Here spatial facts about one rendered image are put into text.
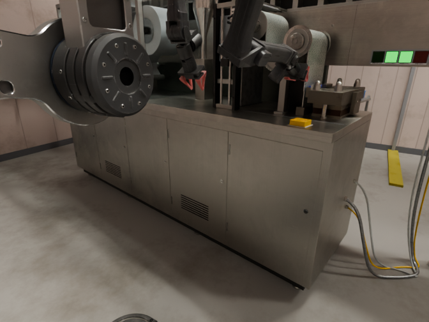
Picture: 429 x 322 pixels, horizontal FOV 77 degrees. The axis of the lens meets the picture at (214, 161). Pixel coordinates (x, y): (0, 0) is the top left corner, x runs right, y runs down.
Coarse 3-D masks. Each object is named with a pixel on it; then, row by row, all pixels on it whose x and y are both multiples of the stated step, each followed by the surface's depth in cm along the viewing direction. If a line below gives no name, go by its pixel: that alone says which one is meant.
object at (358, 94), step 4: (356, 92) 134; (360, 92) 137; (352, 96) 134; (356, 96) 133; (360, 96) 139; (352, 100) 135; (356, 100) 135; (360, 100) 140; (352, 104) 135; (356, 104) 137; (352, 108) 136; (356, 108) 138; (352, 112) 136; (356, 112) 140
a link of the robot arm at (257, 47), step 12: (240, 0) 60; (252, 0) 58; (264, 0) 61; (240, 12) 61; (252, 12) 60; (240, 24) 63; (252, 24) 64; (228, 36) 67; (240, 36) 65; (252, 36) 68; (228, 48) 69; (240, 48) 67; (252, 48) 74; (264, 48) 75; (240, 60) 68; (252, 60) 74
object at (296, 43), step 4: (296, 36) 130; (300, 36) 129; (292, 40) 132; (296, 40) 130; (300, 40) 129; (304, 40) 129; (292, 44) 132; (296, 44) 131; (300, 44) 129; (292, 48) 132; (296, 48) 131; (300, 48) 131
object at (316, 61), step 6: (312, 54) 134; (318, 54) 140; (324, 54) 146; (312, 60) 136; (318, 60) 141; (324, 60) 148; (312, 66) 138; (318, 66) 143; (312, 72) 139; (318, 72) 145; (312, 78) 141; (318, 78) 147; (306, 84) 137
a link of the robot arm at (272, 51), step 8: (256, 40) 79; (272, 48) 85; (280, 48) 92; (288, 48) 101; (256, 56) 74; (264, 56) 75; (272, 56) 89; (280, 56) 96; (288, 56) 101; (256, 64) 76; (264, 64) 79; (288, 64) 106
